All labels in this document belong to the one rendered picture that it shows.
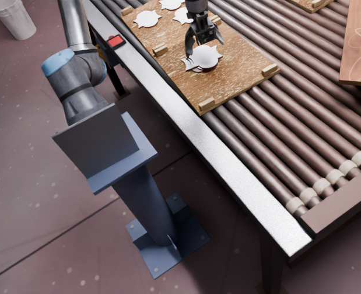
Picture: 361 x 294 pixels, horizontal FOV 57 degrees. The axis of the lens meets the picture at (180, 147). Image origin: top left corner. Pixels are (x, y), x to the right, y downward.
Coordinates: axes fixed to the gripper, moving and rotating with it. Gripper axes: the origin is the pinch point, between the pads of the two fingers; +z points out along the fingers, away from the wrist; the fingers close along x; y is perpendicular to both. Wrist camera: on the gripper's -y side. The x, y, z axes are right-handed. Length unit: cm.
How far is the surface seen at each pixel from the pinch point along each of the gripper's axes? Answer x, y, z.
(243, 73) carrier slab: 9.5, 14.4, 5.2
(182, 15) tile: 1.0, -35.2, 4.2
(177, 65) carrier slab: -11.4, -4.0, 5.0
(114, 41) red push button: -33, -38, 6
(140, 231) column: -63, 12, 97
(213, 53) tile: 3.3, 0.3, 2.5
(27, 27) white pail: -124, -254, 88
